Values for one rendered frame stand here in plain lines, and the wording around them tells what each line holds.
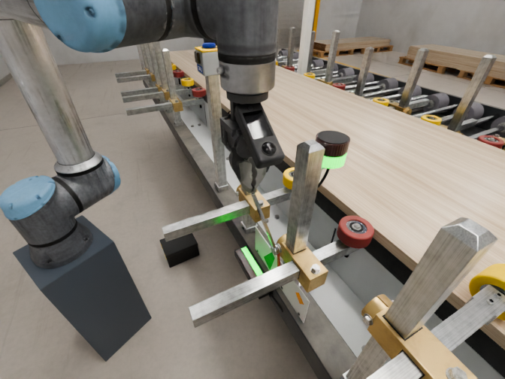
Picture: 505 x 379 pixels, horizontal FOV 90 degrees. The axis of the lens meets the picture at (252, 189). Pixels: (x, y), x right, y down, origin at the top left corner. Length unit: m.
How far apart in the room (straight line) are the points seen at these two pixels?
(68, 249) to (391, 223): 1.01
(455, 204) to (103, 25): 0.84
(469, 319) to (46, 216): 1.05
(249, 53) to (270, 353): 1.29
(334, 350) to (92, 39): 0.71
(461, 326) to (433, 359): 0.08
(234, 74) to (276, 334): 1.27
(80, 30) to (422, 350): 0.57
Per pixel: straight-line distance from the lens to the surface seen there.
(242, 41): 0.40
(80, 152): 1.02
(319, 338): 0.71
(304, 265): 0.59
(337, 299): 0.87
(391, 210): 0.75
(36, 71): 0.94
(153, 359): 1.49
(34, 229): 1.05
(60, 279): 1.10
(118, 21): 0.37
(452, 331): 0.51
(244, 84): 0.41
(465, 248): 0.32
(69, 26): 0.39
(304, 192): 0.49
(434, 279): 0.36
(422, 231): 0.73
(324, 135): 0.49
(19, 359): 1.78
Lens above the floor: 1.34
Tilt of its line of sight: 37 degrees down
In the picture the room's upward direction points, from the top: straight up
